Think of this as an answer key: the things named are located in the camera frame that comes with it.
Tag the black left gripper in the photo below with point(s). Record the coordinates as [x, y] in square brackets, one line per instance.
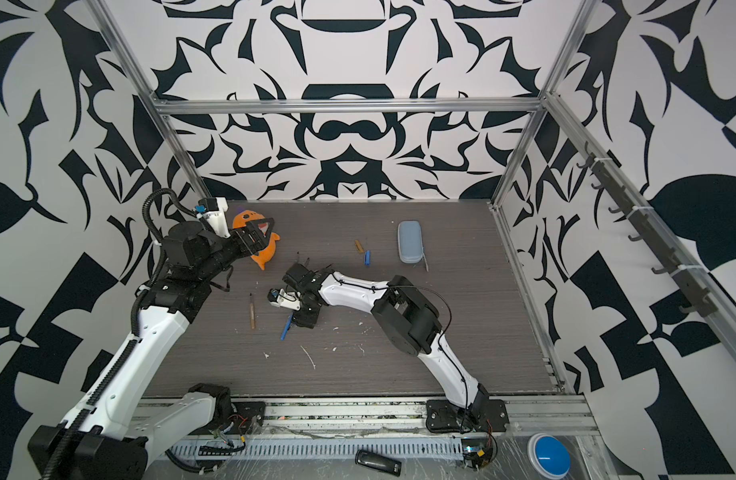
[246, 247]

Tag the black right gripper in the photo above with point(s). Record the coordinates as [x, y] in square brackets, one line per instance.
[305, 320]

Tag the blue pen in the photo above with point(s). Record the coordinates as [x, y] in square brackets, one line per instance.
[287, 326]

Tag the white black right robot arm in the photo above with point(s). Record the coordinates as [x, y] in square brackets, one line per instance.
[412, 324]

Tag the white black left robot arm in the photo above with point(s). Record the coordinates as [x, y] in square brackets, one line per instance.
[96, 439]

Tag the brown pen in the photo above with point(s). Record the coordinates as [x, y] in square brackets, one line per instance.
[252, 312]

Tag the orange shark plush toy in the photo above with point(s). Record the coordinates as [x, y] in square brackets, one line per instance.
[264, 256]

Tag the light blue pencil case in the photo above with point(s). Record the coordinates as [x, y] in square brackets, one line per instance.
[410, 243]

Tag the black remote device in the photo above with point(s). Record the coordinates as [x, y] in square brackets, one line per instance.
[378, 462]

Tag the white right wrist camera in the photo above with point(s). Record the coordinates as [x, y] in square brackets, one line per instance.
[284, 299]

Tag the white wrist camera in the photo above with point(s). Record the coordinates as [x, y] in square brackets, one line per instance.
[211, 212]
[284, 299]

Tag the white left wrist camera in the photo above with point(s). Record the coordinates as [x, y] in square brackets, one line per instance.
[211, 212]

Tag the grey slotted cable duct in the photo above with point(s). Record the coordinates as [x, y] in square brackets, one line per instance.
[307, 448]

